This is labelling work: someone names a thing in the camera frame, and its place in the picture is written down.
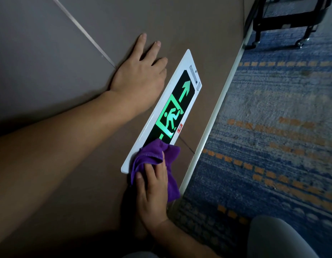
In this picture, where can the person's left hand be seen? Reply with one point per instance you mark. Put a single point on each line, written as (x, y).
(139, 80)

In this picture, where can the person's right hand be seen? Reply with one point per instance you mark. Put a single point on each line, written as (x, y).
(152, 198)

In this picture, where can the white green emergency exit sign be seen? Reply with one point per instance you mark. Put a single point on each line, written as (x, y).
(179, 85)

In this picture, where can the purple microfibre cloth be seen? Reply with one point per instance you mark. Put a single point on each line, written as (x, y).
(152, 151)

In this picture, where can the person's right forearm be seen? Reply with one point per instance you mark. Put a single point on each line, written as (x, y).
(184, 244)

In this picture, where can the person's left forearm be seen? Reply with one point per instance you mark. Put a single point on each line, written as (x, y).
(47, 153)

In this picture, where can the white baseboard strip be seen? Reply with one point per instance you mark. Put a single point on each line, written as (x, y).
(214, 118)

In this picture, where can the grey trousers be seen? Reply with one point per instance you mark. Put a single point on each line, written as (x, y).
(276, 239)

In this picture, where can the black mesh utility cart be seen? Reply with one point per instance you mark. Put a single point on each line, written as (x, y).
(284, 22)

